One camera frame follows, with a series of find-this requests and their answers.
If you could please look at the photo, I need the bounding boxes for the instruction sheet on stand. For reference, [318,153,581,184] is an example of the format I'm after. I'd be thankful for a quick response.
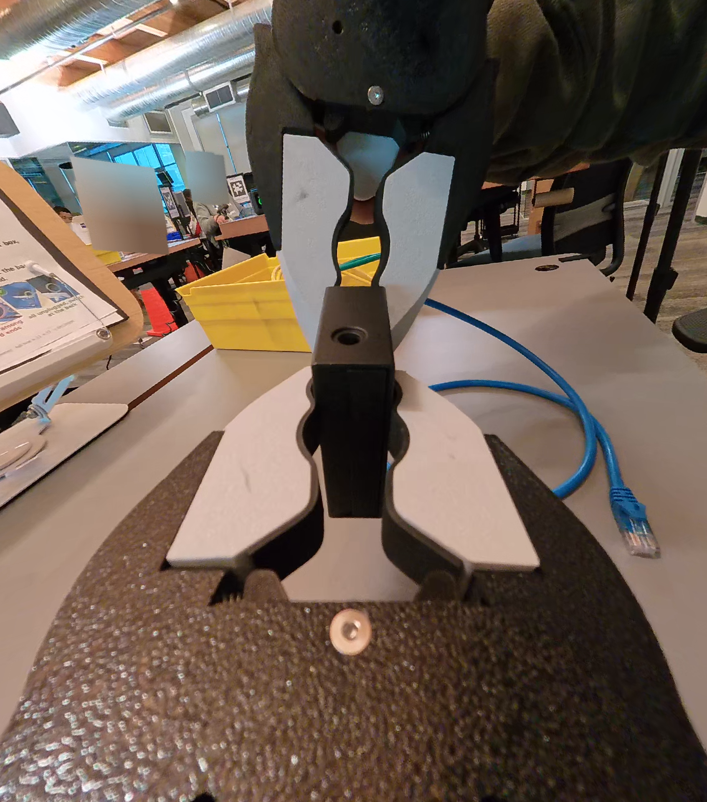
[0,141,144,543]

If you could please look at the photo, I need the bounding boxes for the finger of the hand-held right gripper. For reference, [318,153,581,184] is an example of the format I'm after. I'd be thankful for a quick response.
[281,130,355,352]
[377,152,457,350]

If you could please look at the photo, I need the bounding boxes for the yellow plastic bin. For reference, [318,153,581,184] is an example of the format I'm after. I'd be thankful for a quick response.
[176,237,385,353]

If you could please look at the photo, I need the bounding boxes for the printed instruction sheets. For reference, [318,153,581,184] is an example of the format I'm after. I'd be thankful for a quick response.
[0,147,129,392]

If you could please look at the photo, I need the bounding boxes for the long wooden top desk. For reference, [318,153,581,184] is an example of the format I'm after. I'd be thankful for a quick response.
[215,216,273,251]

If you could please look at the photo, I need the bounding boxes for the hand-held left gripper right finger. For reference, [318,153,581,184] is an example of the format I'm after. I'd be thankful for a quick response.
[381,370,542,597]

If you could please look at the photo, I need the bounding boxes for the blue ethernet cable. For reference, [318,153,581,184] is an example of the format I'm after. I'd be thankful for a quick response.
[385,299,661,558]

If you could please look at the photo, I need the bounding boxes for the orange traffic cone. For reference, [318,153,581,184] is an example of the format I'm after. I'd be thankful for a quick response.
[140,288,182,339]

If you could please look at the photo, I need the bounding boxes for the black ethernet switch box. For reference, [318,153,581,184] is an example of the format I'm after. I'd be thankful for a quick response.
[311,286,396,520]

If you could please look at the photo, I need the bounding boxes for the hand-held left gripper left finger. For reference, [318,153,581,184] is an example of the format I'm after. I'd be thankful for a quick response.
[165,370,327,581]

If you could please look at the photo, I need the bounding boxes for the silver ventilation duct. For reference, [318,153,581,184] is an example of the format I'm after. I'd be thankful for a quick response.
[0,0,273,126]

